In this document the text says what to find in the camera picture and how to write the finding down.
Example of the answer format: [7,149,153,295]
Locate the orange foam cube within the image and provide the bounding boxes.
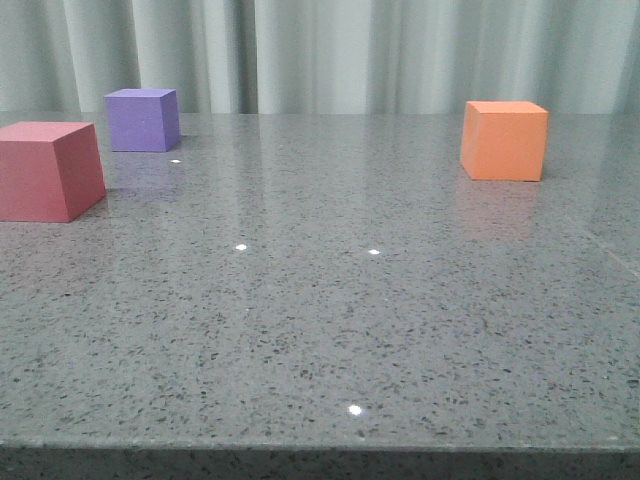
[460,100,549,182]

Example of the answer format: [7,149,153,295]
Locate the purple foam cube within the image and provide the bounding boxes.
[104,88,181,152]

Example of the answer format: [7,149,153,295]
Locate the pale green curtain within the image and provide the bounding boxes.
[1,1,639,114]

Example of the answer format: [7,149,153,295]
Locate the red foam cube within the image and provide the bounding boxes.
[1,121,106,222]

